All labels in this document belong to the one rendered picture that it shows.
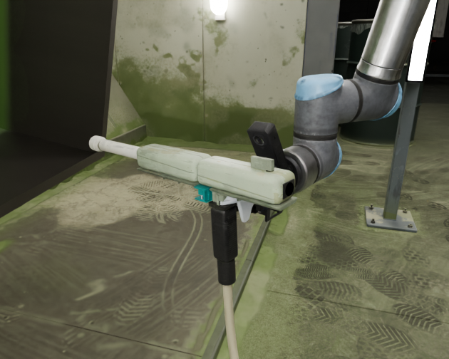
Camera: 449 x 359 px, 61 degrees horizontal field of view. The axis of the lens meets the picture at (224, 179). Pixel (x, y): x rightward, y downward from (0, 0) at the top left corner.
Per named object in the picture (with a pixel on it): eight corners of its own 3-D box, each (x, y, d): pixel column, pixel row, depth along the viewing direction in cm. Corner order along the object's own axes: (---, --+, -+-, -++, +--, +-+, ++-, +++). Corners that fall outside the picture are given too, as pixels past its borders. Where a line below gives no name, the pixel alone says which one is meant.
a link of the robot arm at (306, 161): (318, 149, 72) (276, 142, 78) (306, 154, 69) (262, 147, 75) (316, 193, 75) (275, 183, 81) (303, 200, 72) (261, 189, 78)
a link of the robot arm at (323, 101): (331, 72, 82) (326, 128, 86) (286, 74, 78) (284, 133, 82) (363, 75, 74) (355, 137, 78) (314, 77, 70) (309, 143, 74)
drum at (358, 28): (331, 129, 334) (342, 21, 303) (397, 129, 332) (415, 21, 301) (349, 147, 280) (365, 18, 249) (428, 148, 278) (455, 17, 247)
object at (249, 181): (296, 301, 58) (298, 158, 50) (279, 318, 55) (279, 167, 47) (117, 220, 89) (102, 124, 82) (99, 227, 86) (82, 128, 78)
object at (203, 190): (224, 194, 61) (223, 181, 60) (206, 203, 58) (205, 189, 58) (212, 191, 63) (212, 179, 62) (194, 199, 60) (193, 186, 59)
